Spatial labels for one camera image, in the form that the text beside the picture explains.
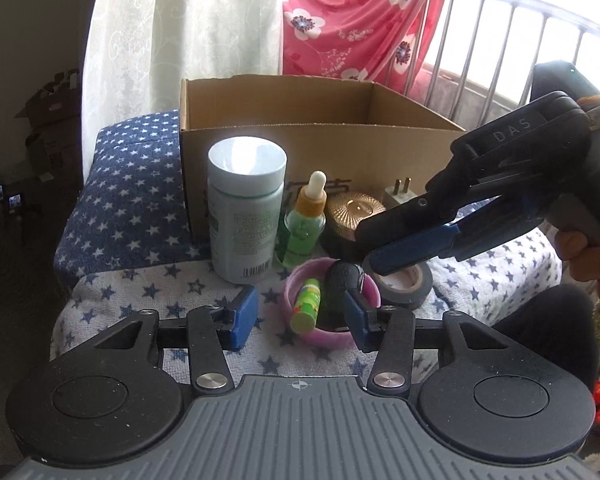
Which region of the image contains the metal railing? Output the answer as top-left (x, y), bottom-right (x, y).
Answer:
top-left (404, 0), bottom-right (600, 129)

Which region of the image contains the red floral cloth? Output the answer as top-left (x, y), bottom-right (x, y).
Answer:
top-left (282, 0), bottom-right (444, 93)

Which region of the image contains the white lace curtain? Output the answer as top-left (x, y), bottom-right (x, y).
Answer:
top-left (81, 0), bottom-right (283, 171)

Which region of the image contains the green lip balm tube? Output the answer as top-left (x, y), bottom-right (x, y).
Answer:
top-left (289, 278), bottom-right (322, 335)

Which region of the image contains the pink plastic lid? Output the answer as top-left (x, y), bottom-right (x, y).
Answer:
top-left (278, 257), bottom-right (381, 350)

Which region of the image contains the white pill bottle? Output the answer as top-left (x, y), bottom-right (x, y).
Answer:
top-left (207, 136), bottom-right (287, 284)

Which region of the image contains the person's right hand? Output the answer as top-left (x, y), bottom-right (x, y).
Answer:
top-left (555, 231), bottom-right (600, 300)

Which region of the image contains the white USB charger plug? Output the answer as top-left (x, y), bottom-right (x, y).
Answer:
top-left (382, 178), bottom-right (417, 209)

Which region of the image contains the rose gold lid jar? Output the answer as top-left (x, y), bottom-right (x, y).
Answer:
top-left (321, 192), bottom-right (386, 262)

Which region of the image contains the green dropper bottle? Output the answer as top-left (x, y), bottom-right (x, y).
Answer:
top-left (276, 170), bottom-right (327, 270)

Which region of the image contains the black car key fob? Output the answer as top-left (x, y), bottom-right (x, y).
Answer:
top-left (321, 260), bottom-right (364, 332)

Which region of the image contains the star pattern blanket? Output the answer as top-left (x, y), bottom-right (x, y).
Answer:
top-left (50, 110), bottom-right (567, 361)

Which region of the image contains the black electrical tape roll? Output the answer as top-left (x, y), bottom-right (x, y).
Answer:
top-left (363, 259), bottom-right (432, 310)

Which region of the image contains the brown cardboard box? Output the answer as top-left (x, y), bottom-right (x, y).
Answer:
top-left (180, 75), bottom-right (464, 240)

